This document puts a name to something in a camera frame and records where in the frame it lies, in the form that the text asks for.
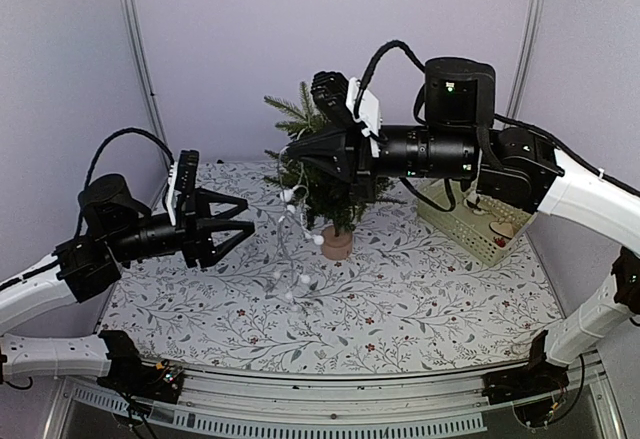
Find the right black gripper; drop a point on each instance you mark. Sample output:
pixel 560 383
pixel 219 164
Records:
pixel 341 151

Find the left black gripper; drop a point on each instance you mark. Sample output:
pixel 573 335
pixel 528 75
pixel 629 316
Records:
pixel 192 240

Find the small green christmas tree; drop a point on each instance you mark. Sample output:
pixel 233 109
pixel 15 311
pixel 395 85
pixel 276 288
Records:
pixel 315 193

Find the white ball light garland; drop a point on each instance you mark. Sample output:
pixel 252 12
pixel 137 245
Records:
pixel 291 227

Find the black white cotton ornament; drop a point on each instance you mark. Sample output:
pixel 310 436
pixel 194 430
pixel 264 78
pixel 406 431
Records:
pixel 472 202

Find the pale green plastic basket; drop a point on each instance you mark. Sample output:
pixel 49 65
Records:
pixel 468 230

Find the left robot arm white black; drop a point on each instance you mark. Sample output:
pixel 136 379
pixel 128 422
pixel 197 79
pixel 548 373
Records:
pixel 36 291

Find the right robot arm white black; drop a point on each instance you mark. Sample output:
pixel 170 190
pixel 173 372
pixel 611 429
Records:
pixel 537 173

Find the floral white tablecloth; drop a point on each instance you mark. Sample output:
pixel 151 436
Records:
pixel 407 299

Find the wooden heart ornament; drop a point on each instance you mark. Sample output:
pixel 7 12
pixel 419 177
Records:
pixel 504 228

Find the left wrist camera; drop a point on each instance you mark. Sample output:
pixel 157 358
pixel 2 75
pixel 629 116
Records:
pixel 180 181

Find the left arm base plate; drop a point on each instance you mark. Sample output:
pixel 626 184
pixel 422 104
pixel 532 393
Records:
pixel 161 382

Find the front aluminium rail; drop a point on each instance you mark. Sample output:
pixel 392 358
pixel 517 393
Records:
pixel 226 403

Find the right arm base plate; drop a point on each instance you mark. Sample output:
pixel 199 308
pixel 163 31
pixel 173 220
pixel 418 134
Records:
pixel 522 382

